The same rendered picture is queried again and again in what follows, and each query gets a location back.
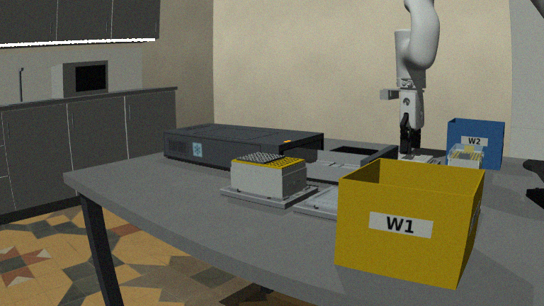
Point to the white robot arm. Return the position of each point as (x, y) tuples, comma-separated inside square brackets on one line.
[(415, 48)]

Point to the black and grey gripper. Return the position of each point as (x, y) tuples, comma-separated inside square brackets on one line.
[(411, 118)]

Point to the blue open-top bin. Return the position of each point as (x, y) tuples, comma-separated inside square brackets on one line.
[(491, 137)]

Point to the yellow open bin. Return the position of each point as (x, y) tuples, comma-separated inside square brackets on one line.
[(423, 236)]

